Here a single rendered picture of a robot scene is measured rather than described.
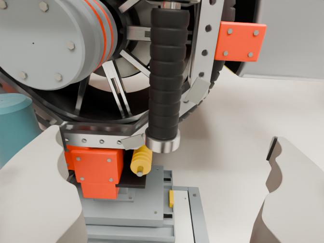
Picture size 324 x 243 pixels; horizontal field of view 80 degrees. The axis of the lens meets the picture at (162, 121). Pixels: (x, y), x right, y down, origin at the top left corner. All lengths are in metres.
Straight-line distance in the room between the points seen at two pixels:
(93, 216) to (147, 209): 0.20
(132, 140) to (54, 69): 0.26
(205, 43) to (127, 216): 0.65
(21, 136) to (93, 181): 0.25
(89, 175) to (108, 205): 0.29
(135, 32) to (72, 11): 0.25
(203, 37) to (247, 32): 0.08
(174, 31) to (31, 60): 0.20
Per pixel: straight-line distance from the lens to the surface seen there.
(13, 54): 0.33
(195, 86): 0.43
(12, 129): 0.43
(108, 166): 0.55
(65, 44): 0.29
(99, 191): 0.63
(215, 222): 1.12
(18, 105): 0.43
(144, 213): 0.82
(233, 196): 1.26
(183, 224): 0.98
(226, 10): 0.51
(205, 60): 0.42
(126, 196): 0.86
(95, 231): 0.90
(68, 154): 0.58
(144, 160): 0.55
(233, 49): 0.43
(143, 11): 0.66
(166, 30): 0.19
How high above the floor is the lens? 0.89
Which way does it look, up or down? 29 degrees down
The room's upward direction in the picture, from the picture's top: 3 degrees clockwise
